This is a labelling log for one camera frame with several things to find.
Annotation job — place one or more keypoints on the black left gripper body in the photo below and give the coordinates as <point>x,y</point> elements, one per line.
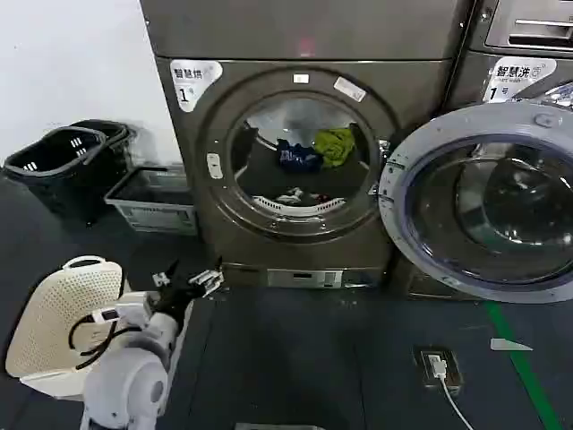
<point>174,296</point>

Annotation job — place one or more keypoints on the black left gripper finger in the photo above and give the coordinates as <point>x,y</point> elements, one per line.
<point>162,278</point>
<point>207,280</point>

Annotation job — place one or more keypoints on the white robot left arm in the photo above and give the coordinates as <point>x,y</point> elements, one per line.
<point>130,372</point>

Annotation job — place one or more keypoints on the grey plastic crate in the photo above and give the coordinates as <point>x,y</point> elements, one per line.
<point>152,210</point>

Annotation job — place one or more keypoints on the white perforated laundry basket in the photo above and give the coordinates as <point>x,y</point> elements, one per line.
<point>58,309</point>

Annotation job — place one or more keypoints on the white garment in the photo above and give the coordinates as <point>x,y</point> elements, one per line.
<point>293,202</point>

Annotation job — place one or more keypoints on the large black plastic basket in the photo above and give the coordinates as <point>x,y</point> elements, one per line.
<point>53,174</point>

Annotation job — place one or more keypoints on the dark blue garment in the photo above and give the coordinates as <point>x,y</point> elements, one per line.
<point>297,159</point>

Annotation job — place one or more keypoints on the green garment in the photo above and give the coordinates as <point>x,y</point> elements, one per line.
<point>333,145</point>

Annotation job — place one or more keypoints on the white dryer number sticker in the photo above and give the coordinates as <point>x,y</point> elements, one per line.
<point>190,83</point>

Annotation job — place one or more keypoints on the grey dryer with round opening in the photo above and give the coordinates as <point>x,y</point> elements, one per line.
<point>313,89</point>

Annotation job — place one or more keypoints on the metal floor socket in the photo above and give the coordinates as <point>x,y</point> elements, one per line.
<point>450,374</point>

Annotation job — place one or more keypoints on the round glass dryer door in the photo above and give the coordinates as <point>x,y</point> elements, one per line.
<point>488,201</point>

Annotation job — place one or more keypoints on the white floor marker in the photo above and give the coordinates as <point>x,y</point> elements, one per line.
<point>508,345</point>

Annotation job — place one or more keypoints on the green floor tape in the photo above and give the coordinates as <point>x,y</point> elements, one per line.
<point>519,358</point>

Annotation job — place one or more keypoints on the grey washing machine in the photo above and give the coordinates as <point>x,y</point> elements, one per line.
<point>474,54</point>

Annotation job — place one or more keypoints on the white washer number sticker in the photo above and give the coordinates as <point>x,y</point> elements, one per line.
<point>515,78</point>

